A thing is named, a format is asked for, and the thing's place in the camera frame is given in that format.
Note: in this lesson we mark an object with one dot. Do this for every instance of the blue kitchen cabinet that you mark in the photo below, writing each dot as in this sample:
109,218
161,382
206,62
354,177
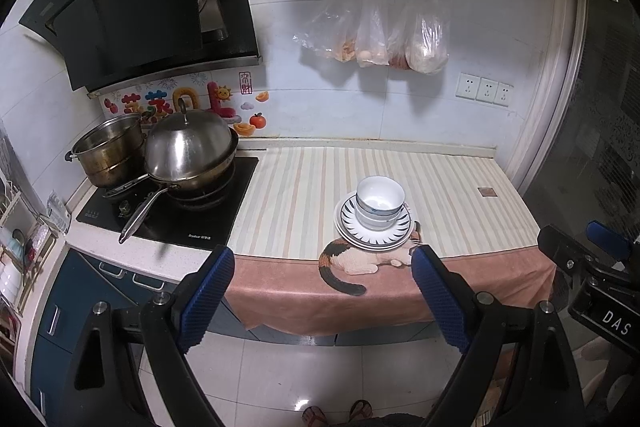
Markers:
70,302

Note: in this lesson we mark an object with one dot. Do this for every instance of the white plate blue leaf pattern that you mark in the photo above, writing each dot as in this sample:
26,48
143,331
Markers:
401,227

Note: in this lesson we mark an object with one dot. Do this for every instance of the clear plastic bag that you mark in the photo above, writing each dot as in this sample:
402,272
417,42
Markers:
425,32
340,22
372,32

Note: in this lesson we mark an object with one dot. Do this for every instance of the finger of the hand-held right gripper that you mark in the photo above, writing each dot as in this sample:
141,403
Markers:
560,247
607,239

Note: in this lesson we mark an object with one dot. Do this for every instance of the person's right foot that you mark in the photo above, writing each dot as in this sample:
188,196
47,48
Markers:
360,409

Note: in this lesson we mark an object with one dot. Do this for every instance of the colourful wall stickers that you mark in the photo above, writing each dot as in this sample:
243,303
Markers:
220,99

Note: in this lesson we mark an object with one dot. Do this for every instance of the steel wok lid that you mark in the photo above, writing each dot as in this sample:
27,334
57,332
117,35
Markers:
185,147

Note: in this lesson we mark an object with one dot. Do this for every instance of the clear plastic packet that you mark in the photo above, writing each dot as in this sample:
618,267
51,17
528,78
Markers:
57,209

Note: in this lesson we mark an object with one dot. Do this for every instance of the white wall outlet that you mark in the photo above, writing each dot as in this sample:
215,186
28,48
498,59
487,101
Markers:
504,93
487,89
468,86

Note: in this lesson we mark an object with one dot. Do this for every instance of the person's left foot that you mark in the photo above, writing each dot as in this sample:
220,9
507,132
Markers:
315,416

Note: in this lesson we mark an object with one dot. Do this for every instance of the brown cloth label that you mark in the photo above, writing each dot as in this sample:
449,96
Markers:
486,192

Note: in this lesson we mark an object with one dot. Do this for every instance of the striped cloth with cat print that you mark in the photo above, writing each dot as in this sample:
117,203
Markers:
300,187

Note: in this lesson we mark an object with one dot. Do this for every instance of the white bowl blue print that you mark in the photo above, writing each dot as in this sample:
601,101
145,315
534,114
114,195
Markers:
380,193

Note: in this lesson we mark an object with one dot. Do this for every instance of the person's foot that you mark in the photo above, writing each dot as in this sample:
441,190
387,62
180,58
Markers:
315,416
360,409

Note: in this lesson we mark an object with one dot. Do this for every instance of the wooden shelf rack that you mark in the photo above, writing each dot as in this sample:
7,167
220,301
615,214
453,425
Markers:
42,254

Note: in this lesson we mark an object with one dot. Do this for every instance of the steel stock pot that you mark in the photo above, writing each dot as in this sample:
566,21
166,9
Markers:
107,152

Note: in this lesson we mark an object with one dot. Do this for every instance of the steel wok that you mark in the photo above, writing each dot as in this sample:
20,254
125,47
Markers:
200,179

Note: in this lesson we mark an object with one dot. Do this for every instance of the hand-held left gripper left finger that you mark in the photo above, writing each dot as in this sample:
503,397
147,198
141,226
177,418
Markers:
205,302

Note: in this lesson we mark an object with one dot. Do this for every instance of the white bowl dark rim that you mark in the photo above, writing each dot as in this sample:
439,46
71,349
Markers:
361,213

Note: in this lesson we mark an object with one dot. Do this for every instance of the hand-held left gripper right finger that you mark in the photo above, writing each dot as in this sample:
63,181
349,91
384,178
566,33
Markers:
440,302

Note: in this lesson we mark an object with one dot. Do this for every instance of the black gas stove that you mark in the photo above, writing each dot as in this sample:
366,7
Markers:
210,227

